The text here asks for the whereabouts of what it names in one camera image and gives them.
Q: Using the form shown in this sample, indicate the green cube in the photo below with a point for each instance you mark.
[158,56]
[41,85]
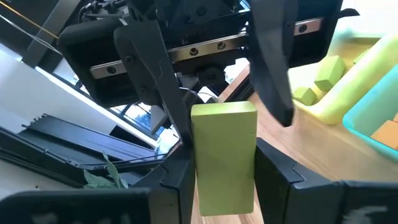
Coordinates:
[329,72]

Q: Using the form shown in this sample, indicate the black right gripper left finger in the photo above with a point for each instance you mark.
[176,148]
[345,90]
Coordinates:
[93,208]

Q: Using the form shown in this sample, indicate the black aluminium table frame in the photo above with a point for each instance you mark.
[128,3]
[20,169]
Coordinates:
[77,140]

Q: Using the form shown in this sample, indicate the large green rectangular block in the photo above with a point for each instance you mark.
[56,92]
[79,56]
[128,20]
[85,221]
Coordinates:
[224,155]

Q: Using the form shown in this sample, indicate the orange rectangular block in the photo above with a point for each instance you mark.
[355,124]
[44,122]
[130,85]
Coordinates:
[385,134]

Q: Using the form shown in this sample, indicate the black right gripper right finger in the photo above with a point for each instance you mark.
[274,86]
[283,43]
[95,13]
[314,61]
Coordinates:
[311,202]

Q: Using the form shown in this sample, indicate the teal plastic bin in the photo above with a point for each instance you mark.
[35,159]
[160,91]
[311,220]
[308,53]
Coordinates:
[370,112]

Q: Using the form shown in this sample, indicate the green leafy plant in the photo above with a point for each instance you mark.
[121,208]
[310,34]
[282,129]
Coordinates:
[112,174]

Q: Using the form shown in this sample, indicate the yellow plastic bin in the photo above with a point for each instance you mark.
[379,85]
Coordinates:
[357,93]

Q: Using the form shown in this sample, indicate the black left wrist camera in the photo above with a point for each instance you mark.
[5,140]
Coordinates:
[211,76]

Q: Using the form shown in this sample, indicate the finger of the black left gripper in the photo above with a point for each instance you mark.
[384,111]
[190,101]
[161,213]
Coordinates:
[149,62]
[270,46]

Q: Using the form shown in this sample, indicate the small green block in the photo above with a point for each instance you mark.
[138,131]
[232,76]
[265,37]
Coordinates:
[306,96]

